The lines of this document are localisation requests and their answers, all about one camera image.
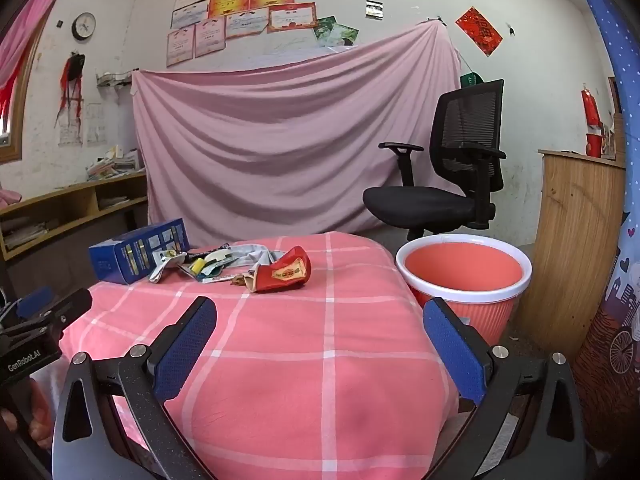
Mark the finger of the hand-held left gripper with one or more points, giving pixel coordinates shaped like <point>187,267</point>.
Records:
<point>65,307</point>
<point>35,300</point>

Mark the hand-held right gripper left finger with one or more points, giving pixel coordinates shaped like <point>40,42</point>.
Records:
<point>185,350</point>

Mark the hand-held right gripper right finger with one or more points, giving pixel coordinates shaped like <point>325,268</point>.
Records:
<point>452,350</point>

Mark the coral bucket with white rim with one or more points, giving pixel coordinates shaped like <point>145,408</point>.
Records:
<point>460,270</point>

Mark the white squeezed tube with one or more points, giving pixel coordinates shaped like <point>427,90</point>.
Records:
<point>165,266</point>

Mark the small brown scrap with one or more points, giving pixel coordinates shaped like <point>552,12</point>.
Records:
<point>242,279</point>

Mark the grey plastic bag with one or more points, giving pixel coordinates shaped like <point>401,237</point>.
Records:
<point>250,255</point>

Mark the red packet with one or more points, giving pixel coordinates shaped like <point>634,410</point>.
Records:
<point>285,272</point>

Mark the person's left hand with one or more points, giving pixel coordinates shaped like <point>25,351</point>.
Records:
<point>40,420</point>

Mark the papers in shelf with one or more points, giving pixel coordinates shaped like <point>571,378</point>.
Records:
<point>112,202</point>
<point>22,232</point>

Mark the blue cardboard box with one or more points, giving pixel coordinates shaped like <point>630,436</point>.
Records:
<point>130,255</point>

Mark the pink cloth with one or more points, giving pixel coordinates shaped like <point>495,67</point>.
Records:
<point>9,196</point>

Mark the wooden shelf desk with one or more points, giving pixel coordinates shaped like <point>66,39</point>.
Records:
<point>75,192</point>

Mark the pink checked blanket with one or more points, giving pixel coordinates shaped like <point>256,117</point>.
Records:
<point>310,360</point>

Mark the black mesh office chair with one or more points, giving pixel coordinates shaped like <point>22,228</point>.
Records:
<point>425,205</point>

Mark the stack of books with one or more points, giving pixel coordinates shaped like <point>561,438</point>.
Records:
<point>112,165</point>

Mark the wooden cabinet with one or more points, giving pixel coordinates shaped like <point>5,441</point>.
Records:
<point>575,240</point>

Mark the pink hanging sheet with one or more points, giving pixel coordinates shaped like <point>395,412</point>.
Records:
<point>280,150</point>

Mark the red tassel decoration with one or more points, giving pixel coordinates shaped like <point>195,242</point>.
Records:
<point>72,77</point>

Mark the red cup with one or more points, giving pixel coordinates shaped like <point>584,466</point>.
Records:
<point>594,145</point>

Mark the green bag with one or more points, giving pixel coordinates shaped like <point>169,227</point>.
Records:
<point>471,79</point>

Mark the red hanging lantern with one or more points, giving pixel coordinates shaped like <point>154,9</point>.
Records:
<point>591,107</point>

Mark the pink window curtain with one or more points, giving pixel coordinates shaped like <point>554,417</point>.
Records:
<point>30,15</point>

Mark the red diamond paper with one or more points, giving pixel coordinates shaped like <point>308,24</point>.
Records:
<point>479,31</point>

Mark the blue printed curtain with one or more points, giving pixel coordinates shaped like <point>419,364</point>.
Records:
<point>615,60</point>

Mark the green photo prints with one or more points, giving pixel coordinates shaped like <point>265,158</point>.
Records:
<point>340,34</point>

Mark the small black white photo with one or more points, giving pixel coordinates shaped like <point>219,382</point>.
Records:
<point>374,10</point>

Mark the paper wall calendar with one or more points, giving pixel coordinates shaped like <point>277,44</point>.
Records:
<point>75,130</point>

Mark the wooden window frame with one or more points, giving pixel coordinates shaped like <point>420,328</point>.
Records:
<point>17,125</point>

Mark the small wall shelf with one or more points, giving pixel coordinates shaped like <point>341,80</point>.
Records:
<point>112,80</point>

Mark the round wall clock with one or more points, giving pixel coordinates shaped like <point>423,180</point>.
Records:
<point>83,26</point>

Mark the wooden picture frame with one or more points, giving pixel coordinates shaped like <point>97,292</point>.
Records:
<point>614,95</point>

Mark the group of wall certificates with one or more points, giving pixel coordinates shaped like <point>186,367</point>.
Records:
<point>240,10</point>

